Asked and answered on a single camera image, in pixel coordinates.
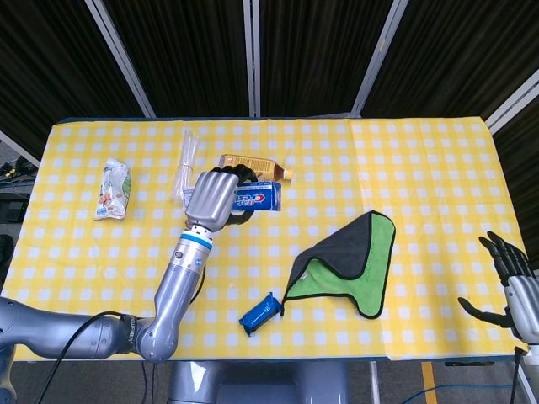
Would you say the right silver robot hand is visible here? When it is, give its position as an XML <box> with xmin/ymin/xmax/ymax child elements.
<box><xmin>457</xmin><ymin>230</ymin><xmax>539</xmax><ymax>340</ymax></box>

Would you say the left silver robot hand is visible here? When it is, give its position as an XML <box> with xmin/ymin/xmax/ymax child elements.
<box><xmin>184</xmin><ymin>163</ymin><xmax>259</xmax><ymax>233</ymax></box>

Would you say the blue white toothpaste box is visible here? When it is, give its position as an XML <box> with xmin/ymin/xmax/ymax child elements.
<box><xmin>183</xmin><ymin>181</ymin><xmax>284</xmax><ymax>213</ymax></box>

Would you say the yellow tea bottle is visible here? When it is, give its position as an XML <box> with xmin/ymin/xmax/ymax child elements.
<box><xmin>217</xmin><ymin>153</ymin><xmax>295</xmax><ymax>183</ymax></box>

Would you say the clear plastic straw bundle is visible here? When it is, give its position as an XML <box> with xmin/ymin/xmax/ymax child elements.
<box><xmin>171</xmin><ymin>128</ymin><xmax>201</xmax><ymax>203</ymax></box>

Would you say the crumpled white snack bag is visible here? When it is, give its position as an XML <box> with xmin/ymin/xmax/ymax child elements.
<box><xmin>93</xmin><ymin>157</ymin><xmax>132</xmax><ymax>221</ymax></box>

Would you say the blue plastic packet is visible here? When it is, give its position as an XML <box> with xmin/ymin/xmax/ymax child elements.
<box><xmin>238</xmin><ymin>291</ymin><xmax>282</xmax><ymax>338</ymax></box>

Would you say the green grey microfiber cloth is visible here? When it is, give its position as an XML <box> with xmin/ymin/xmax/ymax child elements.
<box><xmin>280</xmin><ymin>210</ymin><xmax>398</xmax><ymax>320</ymax></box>

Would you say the yellow checkered tablecloth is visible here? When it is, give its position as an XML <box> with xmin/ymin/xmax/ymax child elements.
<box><xmin>1</xmin><ymin>116</ymin><xmax>530</xmax><ymax>363</ymax></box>

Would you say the white table leg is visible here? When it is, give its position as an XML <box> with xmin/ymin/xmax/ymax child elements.
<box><xmin>369</xmin><ymin>360</ymin><xmax>382</xmax><ymax>404</ymax></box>

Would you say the grey robot torso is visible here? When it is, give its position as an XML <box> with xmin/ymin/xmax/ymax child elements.
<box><xmin>167</xmin><ymin>360</ymin><xmax>350</xmax><ymax>404</ymax></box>

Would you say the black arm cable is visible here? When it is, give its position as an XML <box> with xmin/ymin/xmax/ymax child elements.
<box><xmin>509</xmin><ymin>345</ymin><xmax>526</xmax><ymax>404</ymax></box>
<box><xmin>38</xmin><ymin>310</ymin><xmax>136</xmax><ymax>404</ymax></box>

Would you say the white partition post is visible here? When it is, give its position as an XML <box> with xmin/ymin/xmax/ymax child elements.
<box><xmin>83</xmin><ymin>0</ymin><xmax>157</xmax><ymax>118</ymax></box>
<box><xmin>350</xmin><ymin>0</ymin><xmax>410</xmax><ymax>118</ymax></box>
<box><xmin>243</xmin><ymin>0</ymin><xmax>262</xmax><ymax>118</ymax></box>
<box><xmin>486</xmin><ymin>69</ymin><xmax>539</xmax><ymax>136</ymax></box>
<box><xmin>0</xmin><ymin>129</ymin><xmax>41</xmax><ymax>168</ymax></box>

